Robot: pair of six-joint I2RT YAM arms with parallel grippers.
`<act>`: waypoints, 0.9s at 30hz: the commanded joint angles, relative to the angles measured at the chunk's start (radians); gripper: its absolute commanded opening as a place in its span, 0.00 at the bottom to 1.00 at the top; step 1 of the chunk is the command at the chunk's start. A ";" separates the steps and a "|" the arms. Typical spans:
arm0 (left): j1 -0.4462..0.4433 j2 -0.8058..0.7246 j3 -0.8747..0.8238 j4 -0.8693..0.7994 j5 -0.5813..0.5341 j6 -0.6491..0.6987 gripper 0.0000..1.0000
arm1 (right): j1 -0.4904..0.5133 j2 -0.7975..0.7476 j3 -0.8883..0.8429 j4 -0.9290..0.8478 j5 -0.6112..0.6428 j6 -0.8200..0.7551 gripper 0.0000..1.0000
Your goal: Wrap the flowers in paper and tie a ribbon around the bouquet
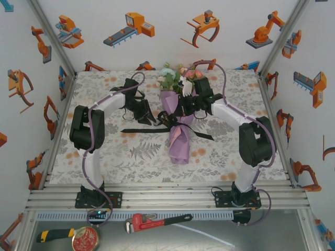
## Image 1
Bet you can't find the black fabric strap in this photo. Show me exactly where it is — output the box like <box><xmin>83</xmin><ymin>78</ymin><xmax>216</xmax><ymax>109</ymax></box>
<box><xmin>120</xmin><ymin>109</ymin><xmax>215</xmax><ymax>142</ymax></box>

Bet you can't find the artificial flower bunch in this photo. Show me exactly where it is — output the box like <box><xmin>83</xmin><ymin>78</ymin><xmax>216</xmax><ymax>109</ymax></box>
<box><xmin>188</xmin><ymin>70</ymin><xmax>204</xmax><ymax>81</ymax></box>

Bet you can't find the fake light blue rose stem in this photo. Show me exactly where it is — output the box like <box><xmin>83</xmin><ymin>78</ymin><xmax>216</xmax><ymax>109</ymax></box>
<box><xmin>159</xmin><ymin>62</ymin><xmax>175</xmax><ymax>91</ymax></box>

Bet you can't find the pink and purple wrapping paper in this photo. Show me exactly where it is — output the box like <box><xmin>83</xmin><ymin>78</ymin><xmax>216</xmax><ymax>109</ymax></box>
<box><xmin>159</xmin><ymin>90</ymin><xmax>196</xmax><ymax>165</ymax></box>

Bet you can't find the floral patterned tablecloth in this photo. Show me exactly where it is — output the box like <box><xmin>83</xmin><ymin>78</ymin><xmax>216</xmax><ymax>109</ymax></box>
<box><xmin>49</xmin><ymin>69</ymin><xmax>290</xmax><ymax>184</ymax></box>

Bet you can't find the red pipe wrench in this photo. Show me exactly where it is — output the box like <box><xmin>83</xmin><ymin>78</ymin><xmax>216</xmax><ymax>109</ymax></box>
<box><xmin>124</xmin><ymin>213</ymin><xmax>194</xmax><ymax>235</ymax></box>

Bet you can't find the black circuit board green LED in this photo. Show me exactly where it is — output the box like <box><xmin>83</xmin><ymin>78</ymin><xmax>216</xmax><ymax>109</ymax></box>
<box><xmin>87</xmin><ymin>209</ymin><xmax>110</xmax><ymax>223</ymax></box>

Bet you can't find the thin white strip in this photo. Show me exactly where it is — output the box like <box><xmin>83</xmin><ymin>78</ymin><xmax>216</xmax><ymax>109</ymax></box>
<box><xmin>172</xmin><ymin>222</ymin><xmax>236</xmax><ymax>248</ymax></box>

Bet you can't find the red round tin lid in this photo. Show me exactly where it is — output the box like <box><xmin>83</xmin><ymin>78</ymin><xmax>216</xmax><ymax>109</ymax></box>
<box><xmin>72</xmin><ymin>226</ymin><xmax>101</xmax><ymax>251</ymax></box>

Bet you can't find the yellow and black utility knife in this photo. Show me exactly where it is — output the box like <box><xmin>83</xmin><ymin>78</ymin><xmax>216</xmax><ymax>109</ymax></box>
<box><xmin>36</xmin><ymin>228</ymin><xmax>75</xmax><ymax>243</ymax></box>

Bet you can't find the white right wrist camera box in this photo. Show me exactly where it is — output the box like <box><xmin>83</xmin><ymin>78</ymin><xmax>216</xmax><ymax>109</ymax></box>
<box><xmin>180</xmin><ymin>77</ymin><xmax>195</xmax><ymax>96</ymax></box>

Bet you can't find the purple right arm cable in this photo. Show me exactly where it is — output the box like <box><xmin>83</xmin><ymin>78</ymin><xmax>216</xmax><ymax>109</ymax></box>
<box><xmin>192</xmin><ymin>59</ymin><xmax>275</xmax><ymax>227</ymax></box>

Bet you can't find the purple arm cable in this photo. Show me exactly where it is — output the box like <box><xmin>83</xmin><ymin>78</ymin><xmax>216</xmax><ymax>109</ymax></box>
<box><xmin>192</xmin><ymin>59</ymin><xmax>275</xmax><ymax>227</ymax></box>
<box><xmin>82</xmin><ymin>72</ymin><xmax>146</xmax><ymax>227</ymax></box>

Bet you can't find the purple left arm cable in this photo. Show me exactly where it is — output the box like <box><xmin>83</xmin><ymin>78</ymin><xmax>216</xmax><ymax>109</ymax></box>
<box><xmin>82</xmin><ymin>72</ymin><xmax>146</xmax><ymax>227</ymax></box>

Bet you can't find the aluminium side rail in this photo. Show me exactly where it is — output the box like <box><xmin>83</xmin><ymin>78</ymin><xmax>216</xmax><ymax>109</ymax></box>
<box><xmin>39</xmin><ymin>74</ymin><xmax>78</xmax><ymax>190</ymax></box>
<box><xmin>258</xmin><ymin>74</ymin><xmax>296</xmax><ymax>188</ymax></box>

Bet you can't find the aluminium frame rail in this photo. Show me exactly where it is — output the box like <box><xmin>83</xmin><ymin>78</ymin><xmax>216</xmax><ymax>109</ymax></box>
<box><xmin>25</xmin><ymin>182</ymin><xmax>311</xmax><ymax>211</ymax></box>

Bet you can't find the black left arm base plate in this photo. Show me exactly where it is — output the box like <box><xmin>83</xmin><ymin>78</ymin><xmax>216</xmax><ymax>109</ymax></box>
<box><xmin>75</xmin><ymin>191</ymin><xmax>124</xmax><ymax>209</ymax></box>

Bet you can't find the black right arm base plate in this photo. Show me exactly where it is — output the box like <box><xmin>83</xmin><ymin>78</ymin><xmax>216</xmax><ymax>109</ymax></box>
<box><xmin>214</xmin><ymin>190</ymin><xmax>262</xmax><ymax>210</ymax></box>

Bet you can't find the aluminium corner post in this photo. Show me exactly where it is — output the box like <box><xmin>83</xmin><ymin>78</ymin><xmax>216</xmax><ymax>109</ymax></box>
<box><xmin>26</xmin><ymin>0</ymin><xmax>78</xmax><ymax>76</ymax></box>
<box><xmin>259</xmin><ymin>0</ymin><xmax>311</xmax><ymax>76</ymax></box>

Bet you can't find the grey slotted cable duct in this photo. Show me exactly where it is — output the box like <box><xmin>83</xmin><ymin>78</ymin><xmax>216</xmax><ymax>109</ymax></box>
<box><xmin>36</xmin><ymin>211</ymin><xmax>233</xmax><ymax>221</ymax></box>

